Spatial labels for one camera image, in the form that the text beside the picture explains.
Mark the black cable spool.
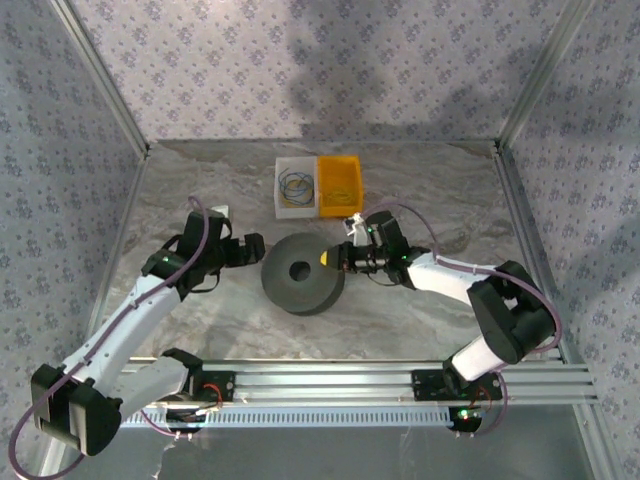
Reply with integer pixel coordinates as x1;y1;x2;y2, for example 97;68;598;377
260;232;346;317

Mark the white plastic bin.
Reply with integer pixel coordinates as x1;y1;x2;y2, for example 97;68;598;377
274;155;320;220

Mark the orange plastic bin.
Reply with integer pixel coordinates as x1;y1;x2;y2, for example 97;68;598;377
316;154;365;220

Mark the black controller board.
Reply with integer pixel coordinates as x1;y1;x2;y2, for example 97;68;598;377
165;406;207;434
448;406;484;433

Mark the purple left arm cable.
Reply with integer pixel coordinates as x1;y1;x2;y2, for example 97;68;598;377
9;196;209;479

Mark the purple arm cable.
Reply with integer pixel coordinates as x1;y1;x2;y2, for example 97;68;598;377
9;196;209;479
362;202;564;440

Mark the yellow cable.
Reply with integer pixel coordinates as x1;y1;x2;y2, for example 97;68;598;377
322;185;360;204
284;178;314;206

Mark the blue cable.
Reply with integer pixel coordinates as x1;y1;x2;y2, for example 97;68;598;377
278;168;316;206

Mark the aluminium table edge rail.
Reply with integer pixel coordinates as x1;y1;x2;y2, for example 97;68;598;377
492;142;576;364
77;144;151;364

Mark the aluminium mounting rail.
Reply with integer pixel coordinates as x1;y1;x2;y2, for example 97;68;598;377
54;363;600;406

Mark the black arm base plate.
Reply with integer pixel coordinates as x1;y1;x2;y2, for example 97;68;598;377
189;371;237;404
412;368;504;402

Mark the white slotted cable duct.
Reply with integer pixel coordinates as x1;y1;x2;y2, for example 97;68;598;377
119;408;452;429

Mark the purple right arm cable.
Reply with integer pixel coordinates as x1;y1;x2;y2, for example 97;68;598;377
362;202;564;440

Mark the aluminium frame post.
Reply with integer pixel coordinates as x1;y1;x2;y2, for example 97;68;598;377
494;0;597;152
49;0;152;157

